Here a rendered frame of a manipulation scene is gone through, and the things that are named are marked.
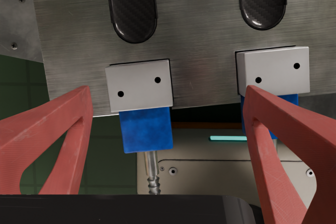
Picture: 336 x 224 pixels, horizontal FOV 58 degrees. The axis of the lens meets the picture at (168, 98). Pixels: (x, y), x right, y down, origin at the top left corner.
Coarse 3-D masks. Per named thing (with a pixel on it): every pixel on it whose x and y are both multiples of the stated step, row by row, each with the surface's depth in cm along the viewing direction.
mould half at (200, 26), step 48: (48, 0) 25; (96, 0) 25; (192, 0) 25; (288, 0) 25; (48, 48) 26; (96, 48) 26; (144, 48) 26; (192, 48) 26; (240, 48) 26; (96, 96) 27; (192, 96) 27
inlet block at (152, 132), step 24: (120, 72) 24; (144, 72) 24; (168, 72) 24; (120, 96) 24; (144, 96) 24; (168, 96) 24; (120, 120) 26; (144, 120) 25; (168, 120) 26; (144, 144) 26; (168, 144) 26
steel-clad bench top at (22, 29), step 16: (0, 0) 31; (16, 0) 31; (32, 0) 31; (0, 16) 31; (16, 16) 31; (32, 16) 31; (0, 32) 31; (16, 32) 31; (32, 32) 31; (0, 48) 31; (16, 48) 31; (32, 48) 31; (304, 96) 32; (320, 96) 32; (320, 112) 32
